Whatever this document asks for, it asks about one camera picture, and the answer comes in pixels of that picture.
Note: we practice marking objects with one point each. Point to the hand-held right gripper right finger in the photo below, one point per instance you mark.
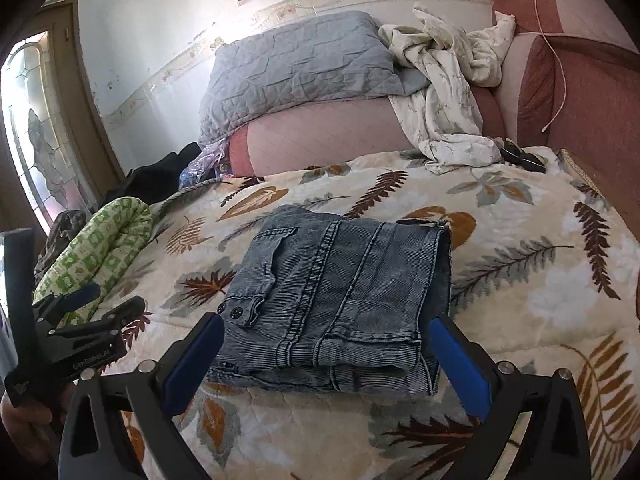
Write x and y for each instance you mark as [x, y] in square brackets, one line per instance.
[460, 365]

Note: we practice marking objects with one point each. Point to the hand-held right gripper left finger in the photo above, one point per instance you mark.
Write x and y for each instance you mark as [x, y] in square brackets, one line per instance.
[192, 365]

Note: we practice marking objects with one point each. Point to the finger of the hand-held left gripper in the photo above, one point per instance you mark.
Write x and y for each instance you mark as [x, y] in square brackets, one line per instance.
[80, 295]
[115, 312]

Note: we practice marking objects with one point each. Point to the blue denim pants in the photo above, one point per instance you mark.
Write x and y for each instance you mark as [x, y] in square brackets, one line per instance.
[325, 300]

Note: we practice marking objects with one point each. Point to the person's left hand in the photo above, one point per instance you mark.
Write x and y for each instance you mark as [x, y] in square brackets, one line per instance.
[25, 430]

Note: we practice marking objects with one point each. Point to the green patterned quilt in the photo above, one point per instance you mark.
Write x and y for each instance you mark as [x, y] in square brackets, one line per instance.
[100, 250]

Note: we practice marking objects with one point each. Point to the camouflage cloth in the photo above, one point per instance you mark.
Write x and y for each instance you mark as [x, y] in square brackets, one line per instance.
[62, 230]

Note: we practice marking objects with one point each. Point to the leaf-print blanket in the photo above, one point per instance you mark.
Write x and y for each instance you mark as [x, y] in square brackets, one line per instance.
[525, 260]

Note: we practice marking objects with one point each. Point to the black cloth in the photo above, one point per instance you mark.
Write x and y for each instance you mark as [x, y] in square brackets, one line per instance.
[155, 175]

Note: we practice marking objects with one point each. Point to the stained glass window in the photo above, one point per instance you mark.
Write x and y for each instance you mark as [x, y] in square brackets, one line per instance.
[35, 135]

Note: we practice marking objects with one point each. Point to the clear plastic bag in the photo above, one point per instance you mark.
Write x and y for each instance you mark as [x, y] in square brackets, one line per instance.
[205, 162]

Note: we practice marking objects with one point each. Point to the small black object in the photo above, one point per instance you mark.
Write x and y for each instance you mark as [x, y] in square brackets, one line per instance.
[522, 156]

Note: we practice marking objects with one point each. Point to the white floral cloth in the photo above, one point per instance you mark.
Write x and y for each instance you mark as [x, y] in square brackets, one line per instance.
[440, 110]

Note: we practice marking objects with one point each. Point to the pink and red sofa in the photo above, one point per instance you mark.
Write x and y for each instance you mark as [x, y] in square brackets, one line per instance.
[325, 135]

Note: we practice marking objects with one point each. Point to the grey quilted pillow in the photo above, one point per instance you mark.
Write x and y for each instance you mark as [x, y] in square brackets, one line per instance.
[290, 70]

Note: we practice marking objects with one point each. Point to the brown wooden door frame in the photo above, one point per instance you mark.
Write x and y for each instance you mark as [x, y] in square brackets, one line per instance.
[80, 110]

